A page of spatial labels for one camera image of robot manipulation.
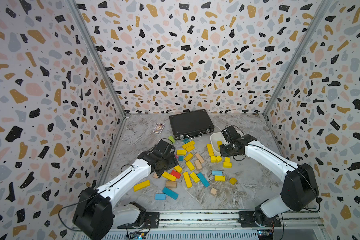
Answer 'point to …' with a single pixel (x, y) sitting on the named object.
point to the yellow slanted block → (169, 176)
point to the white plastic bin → (214, 137)
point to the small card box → (158, 128)
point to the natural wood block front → (172, 184)
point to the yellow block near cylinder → (220, 178)
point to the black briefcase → (190, 124)
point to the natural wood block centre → (198, 165)
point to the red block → (176, 174)
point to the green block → (171, 138)
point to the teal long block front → (170, 193)
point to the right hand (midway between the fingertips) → (224, 151)
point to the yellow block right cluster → (227, 164)
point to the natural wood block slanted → (199, 157)
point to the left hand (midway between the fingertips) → (174, 163)
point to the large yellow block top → (189, 146)
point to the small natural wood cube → (213, 191)
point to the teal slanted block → (203, 179)
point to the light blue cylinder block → (217, 172)
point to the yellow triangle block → (233, 180)
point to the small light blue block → (160, 196)
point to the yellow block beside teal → (194, 177)
